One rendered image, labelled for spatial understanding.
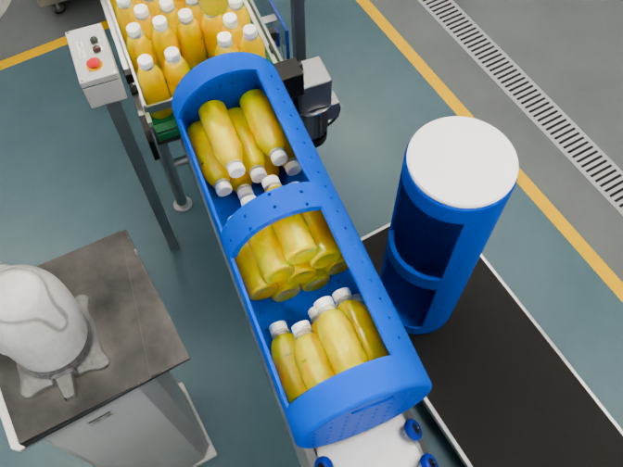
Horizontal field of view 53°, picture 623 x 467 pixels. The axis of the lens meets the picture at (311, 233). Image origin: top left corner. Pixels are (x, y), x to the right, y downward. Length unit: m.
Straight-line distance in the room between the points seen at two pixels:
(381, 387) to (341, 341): 0.13
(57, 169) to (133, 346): 1.73
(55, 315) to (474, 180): 0.99
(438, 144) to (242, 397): 1.25
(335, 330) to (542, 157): 1.99
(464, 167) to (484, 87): 1.64
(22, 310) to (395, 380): 0.67
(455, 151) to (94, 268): 0.92
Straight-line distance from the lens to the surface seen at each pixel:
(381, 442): 1.43
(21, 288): 1.24
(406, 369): 1.18
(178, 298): 2.58
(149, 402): 1.60
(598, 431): 2.41
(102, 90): 1.79
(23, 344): 1.26
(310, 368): 1.23
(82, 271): 1.54
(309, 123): 2.12
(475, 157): 1.63
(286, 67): 1.83
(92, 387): 1.43
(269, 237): 1.34
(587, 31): 3.64
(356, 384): 1.13
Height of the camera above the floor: 2.32
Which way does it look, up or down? 61 degrees down
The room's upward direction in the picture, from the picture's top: 1 degrees counter-clockwise
